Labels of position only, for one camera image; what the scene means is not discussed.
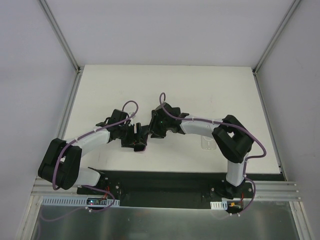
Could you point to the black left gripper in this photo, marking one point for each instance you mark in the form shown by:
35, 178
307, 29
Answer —
133, 141

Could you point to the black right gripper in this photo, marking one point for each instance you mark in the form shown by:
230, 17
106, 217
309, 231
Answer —
155, 125

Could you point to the phone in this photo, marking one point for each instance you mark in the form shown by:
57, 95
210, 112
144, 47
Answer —
142, 147

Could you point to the clear phone case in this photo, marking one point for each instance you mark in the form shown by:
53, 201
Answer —
208, 143

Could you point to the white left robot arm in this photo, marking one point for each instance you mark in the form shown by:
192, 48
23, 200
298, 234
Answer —
61, 164

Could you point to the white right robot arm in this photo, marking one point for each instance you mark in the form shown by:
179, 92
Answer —
233, 142

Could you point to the left aluminium frame post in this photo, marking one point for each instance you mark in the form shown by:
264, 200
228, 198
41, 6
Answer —
59, 34

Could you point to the aluminium frame post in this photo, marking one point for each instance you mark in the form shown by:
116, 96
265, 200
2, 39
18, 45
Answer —
59, 34
277, 34

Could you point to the left white cable duct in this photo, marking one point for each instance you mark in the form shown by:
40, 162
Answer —
79, 201

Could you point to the white cable duct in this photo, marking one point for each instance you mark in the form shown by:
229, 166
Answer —
219, 205
79, 201

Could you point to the right white cable duct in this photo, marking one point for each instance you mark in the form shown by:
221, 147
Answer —
219, 205

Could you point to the aluminium front rail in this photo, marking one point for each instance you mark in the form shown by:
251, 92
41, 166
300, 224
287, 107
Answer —
279, 191

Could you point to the right aluminium frame post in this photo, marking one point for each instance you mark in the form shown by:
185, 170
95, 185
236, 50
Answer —
277, 34

